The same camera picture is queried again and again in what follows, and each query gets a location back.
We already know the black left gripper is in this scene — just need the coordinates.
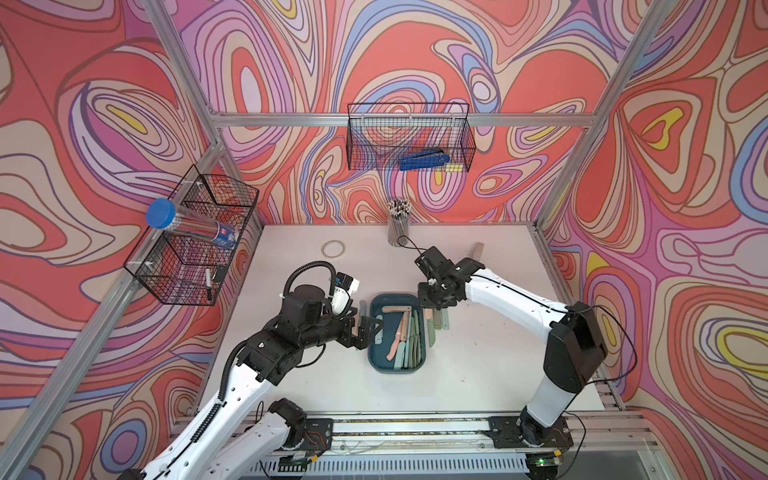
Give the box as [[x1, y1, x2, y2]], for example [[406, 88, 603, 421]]
[[297, 304, 385, 352]]

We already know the olive green folding knife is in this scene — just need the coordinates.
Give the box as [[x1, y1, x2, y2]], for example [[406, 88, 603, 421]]
[[433, 309, 443, 330]]

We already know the light green ceramic fruit knife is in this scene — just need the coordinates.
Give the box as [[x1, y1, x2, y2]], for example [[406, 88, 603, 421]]
[[423, 308, 435, 348]]

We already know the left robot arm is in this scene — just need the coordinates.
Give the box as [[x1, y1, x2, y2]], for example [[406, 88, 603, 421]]
[[120, 275, 382, 479]]

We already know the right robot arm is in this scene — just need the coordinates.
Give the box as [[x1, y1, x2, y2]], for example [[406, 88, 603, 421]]
[[415, 247, 608, 447]]

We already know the teal plastic storage box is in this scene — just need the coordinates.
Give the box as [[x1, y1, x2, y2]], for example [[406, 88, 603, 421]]
[[368, 293, 427, 374]]

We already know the pink ceramic fruit knife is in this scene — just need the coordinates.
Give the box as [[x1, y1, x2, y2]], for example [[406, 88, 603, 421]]
[[387, 312, 410, 361]]

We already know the pink folding knife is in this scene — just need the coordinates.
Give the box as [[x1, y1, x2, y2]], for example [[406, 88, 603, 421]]
[[382, 306, 412, 313]]

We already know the masking tape roll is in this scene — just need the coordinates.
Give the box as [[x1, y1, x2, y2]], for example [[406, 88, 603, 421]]
[[320, 239, 346, 259]]

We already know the pencil holder cup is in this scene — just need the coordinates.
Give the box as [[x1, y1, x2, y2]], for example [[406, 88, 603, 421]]
[[387, 198, 412, 247]]

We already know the blue tool in basket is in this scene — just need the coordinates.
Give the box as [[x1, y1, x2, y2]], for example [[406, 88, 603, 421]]
[[399, 149, 451, 171]]

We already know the clear bottle blue cap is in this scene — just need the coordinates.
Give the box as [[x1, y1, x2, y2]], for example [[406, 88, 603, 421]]
[[145, 198, 239, 249]]

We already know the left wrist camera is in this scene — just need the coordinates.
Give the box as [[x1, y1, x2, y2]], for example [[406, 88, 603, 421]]
[[334, 272, 360, 296]]

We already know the black wire basket back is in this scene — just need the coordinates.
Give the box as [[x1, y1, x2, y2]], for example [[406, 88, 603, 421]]
[[346, 100, 476, 173]]

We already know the black wire basket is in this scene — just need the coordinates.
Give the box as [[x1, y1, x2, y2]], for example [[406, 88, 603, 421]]
[[123, 166, 259, 306], [346, 100, 476, 173]]

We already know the black wire basket left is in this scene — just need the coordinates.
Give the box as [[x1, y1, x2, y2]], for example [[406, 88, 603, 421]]
[[123, 166, 259, 306]]

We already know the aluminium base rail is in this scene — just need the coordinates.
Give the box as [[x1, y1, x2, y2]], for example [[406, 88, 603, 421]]
[[305, 410, 657, 455]]

